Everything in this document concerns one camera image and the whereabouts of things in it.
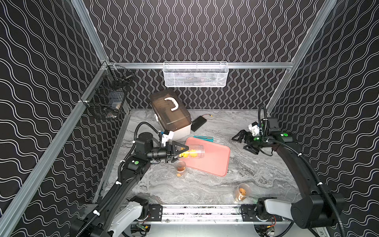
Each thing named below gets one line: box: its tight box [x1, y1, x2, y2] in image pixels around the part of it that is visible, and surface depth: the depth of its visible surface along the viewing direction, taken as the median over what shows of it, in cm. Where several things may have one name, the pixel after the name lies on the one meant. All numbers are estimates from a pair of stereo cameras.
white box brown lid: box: [149, 88, 192, 140], surface depth 98 cm
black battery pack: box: [190, 115, 207, 132], surface depth 112 cm
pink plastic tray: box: [178, 137, 231, 177], surface depth 98 cm
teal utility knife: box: [193, 135, 215, 143], surface depth 105 cm
